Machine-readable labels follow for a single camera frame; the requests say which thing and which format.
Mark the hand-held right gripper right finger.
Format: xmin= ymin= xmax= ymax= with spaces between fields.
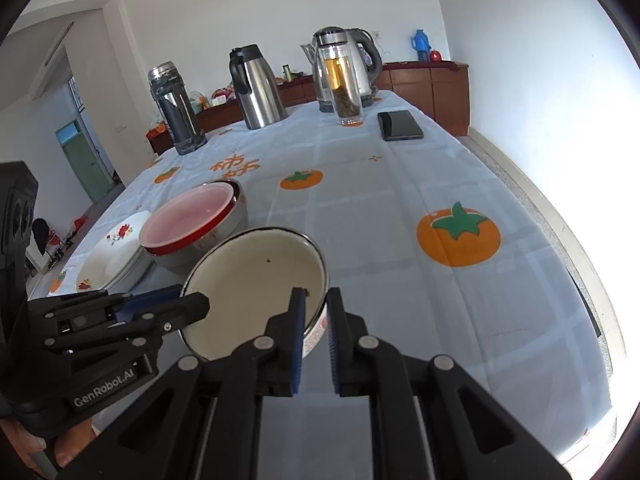
xmin=326 ymin=287 xmax=573 ymax=480

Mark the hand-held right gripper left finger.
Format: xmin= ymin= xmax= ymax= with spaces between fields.
xmin=55 ymin=287 xmax=307 ymax=480

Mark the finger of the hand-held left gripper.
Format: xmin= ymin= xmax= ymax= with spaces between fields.
xmin=30 ymin=284 xmax=184 ymax=323
xmin=45 ymin=291 xmax=211 ymax=356

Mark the white enamel bowl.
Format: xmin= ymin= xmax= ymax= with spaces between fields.
xmin=181 ymin=227 xmax=331 ymax=363

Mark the red pink plastic bowl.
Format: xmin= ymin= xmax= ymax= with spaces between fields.
xmin=139 ymin=182 xmax=236 ymax=257

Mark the stainless steel bowl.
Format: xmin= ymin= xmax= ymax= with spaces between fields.
xmin=150 ymin=179 xmax=249 ymax=276

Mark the person's left hand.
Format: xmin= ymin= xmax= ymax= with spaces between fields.
xmin=0 ymin=417 xmax=98 ymax=470

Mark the white plate with red flowers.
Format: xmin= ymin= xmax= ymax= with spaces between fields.
xmin=75 ymin=210 xmax=153 ymax=293

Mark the black chair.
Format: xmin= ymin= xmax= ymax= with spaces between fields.
xmin=31 ymin=219 xmax=48 ymax=256

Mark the green door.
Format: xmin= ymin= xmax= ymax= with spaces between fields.
xmin=55 ymin=120 xmax=118 ymax=203

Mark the persimmon print tablecloth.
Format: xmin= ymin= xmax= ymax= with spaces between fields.
xmin=47 ymin=89 xmax=616 ymax=466

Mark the dark grey thermos flask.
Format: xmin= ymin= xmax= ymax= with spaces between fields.
xmin=147 ymin=61 xmax=208 ymax=156

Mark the black smartphone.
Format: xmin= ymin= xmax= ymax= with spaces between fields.
xmin=377 ymin=110 xmax=424 ymax=142

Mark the glass tea bottle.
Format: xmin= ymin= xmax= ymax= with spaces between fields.
xmin=313 ymin=30 xmax=365 ymax=127

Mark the steel electric kettle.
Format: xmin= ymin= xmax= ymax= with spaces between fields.
xmin=300 ymin=27 xmax=383 ymax=113

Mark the brown wooden sideboard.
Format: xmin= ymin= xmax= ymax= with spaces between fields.
xmin=146 ymin=60 xmax=471 ymax=157

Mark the blue thermos jug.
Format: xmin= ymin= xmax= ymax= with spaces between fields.
xmin=411 ymin=29 xmax=432 ymax=63

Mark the steel carafe with black handle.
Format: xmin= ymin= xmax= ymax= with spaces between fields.
xmin=229 ymin=44 xmax=289 ymax=131

